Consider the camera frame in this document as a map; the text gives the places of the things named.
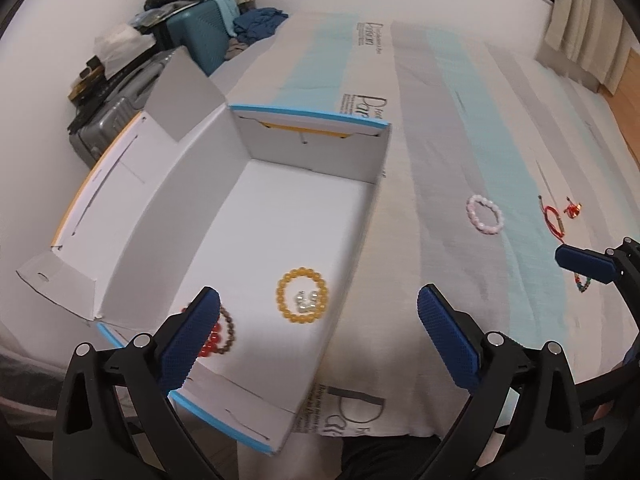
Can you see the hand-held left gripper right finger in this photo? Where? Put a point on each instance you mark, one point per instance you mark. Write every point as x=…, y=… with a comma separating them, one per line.
x=445, y=340

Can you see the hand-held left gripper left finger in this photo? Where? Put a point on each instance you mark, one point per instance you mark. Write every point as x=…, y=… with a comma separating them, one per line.
x=192, y=340

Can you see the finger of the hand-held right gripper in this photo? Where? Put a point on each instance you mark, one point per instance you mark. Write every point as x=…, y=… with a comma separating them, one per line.
x=629, y=251
x=587, y=264

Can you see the sky print cardboard box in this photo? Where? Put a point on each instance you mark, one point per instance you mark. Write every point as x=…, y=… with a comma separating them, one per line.
x=260, y=220

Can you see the small red knotted charm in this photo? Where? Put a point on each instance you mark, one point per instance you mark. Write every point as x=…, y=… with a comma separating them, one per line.
x=572, y=208

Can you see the wooden headboard panel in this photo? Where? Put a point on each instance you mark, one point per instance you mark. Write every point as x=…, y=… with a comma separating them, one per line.
x=625, y=105

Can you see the wide beige curtain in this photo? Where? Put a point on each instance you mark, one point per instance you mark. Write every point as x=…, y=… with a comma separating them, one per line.
x=585, y=25

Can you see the grey suitcase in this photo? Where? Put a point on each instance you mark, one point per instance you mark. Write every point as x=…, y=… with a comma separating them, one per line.
x=110, y=115

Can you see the black and gold item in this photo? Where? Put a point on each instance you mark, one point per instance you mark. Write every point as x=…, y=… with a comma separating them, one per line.
x=90, y=80

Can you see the teal suitcase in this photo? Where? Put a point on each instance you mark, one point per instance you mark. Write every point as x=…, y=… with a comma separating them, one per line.
x=197, y=35

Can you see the white plastic bag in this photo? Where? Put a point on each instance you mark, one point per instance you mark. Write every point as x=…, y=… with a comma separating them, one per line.
x=120, y=40

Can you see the dark blue clothes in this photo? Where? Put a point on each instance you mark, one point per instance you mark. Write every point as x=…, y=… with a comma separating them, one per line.
x=257, y=25

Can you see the light teal cloth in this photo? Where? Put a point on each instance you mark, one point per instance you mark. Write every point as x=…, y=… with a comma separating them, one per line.
x=225, y=10

